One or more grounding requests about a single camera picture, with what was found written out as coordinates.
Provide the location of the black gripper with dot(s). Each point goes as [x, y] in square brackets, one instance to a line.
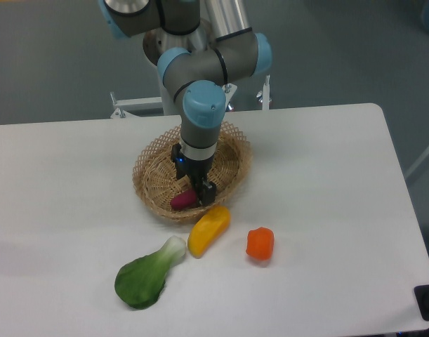
[197, 172]

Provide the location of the purple sweet potato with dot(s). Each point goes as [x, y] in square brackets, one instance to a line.
[184, 200]

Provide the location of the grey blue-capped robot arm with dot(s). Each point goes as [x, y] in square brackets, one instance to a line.
[194, 70]

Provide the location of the woven wicker basket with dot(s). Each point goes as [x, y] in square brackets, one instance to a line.
[154, 174]

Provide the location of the yellow mango toy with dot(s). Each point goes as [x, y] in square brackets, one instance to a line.
[207, 230]

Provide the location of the orange bell pepper toy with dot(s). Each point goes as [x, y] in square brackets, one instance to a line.
[260, 243]

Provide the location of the green bok choy toy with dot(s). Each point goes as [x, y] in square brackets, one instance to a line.
[139, 283]

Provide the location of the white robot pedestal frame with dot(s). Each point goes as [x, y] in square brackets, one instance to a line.
[154, 106]

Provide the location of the white frame post right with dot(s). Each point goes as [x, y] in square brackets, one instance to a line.
[418, 167]

